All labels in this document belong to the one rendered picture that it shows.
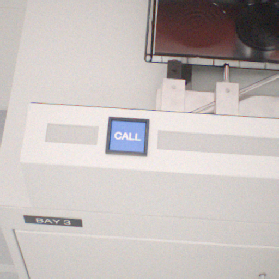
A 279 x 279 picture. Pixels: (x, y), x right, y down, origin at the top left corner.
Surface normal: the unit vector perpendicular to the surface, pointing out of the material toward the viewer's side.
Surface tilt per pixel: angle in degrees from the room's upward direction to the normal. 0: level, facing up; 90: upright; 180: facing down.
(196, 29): 0
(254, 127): 0
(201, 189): 90
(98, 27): 0
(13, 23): 90
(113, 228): 90
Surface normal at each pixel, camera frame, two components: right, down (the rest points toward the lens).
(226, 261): -0.06, 0.86
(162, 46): 0.02, -0.50
